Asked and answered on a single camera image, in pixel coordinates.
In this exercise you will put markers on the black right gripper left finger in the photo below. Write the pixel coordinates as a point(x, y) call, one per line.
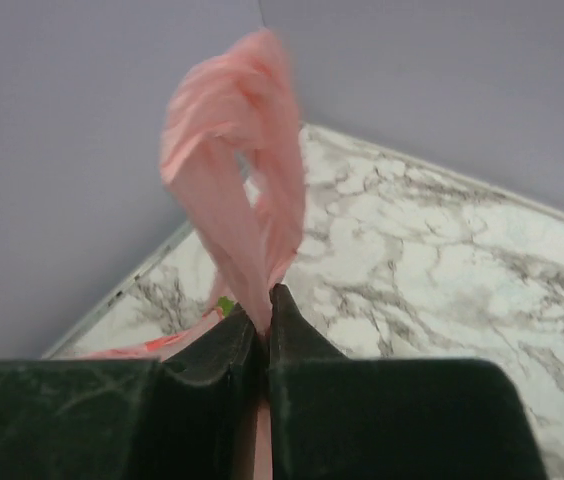
point(112, 420)

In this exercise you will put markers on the pink plastic bag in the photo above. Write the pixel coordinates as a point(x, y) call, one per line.
point(230, 155)

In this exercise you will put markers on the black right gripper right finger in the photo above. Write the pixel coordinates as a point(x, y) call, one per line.
point(334, 417)

